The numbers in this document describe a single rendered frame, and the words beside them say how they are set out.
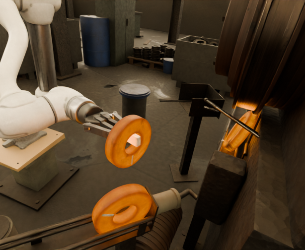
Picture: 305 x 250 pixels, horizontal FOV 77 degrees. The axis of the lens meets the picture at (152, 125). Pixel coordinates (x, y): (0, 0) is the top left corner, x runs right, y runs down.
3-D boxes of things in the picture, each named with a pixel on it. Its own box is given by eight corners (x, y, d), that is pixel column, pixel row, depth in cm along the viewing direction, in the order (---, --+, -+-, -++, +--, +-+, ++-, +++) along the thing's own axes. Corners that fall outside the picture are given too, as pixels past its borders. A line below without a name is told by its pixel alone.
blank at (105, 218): (131, 234, 55) (126, 224, 58) (162, 195, 52) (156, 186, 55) (82, 239, 45) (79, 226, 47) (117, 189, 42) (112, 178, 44)
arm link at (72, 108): (68, 123, 67) (77, 130, 64) (63, 99, 62) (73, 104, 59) (90, 115, 73) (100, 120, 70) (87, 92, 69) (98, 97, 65)
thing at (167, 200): (178, 212, 58) (184, 199, 55) (152, 221, 54) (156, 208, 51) (168, 196, 63) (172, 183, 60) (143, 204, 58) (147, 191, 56)
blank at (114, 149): (155, 112, 56) (146, 109, 58) (114, 125, 45) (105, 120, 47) (148, 156, 63) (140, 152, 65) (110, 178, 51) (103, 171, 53)
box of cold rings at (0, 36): (52, 57, 419) (44, 11, 373) (84, 67, 383) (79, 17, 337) (-12, 69, 325) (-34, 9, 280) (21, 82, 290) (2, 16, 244)
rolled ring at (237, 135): (254, 113, 68) (262, 118, 67) (247, 107, 85) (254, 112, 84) (222, 153, 74) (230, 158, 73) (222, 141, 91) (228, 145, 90)
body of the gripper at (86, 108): (99, 118, 70) (115, 128, 65) (77, 127, 64) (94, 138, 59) (97, 99, 66) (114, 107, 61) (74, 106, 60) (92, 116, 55)
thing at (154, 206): (151, 231, 55) (159, 206, 50) (150, 231, 55) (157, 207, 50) (141, 209, 61) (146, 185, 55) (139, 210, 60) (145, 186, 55)
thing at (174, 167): (189, 159, 175) (208, 84, 137) (198, 182, 153) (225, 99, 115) (167, 159, 172) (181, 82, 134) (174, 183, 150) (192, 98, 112)
